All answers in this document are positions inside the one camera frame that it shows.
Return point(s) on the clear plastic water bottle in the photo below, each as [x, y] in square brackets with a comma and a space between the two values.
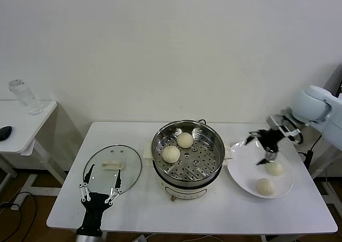
[25, 96]

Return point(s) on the perforated stainless steel steamer basket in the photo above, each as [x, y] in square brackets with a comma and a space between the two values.
[197, 170]

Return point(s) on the white steamed baozi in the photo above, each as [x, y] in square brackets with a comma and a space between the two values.
[185, 140]
[171, 154]
[265, 187]
[273, 168]

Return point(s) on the white round plate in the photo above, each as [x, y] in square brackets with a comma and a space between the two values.
[240, 170]

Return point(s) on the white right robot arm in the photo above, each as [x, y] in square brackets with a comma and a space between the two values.
[312, 105]

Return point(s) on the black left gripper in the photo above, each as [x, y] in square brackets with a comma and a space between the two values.
[94, 204]

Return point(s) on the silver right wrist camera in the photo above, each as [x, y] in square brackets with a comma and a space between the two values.
[275, 120]

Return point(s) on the white electric cooker pot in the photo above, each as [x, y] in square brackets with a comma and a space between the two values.
[184, 192]

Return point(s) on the dark laptop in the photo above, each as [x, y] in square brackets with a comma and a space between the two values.
[341, 89]

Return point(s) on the black computer mouse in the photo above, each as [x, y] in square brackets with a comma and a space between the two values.
[4, 133]

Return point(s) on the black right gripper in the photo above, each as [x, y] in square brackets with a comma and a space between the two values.
[271, 139]

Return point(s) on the white side table with laptop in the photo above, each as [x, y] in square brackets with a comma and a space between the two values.
[320, 167]

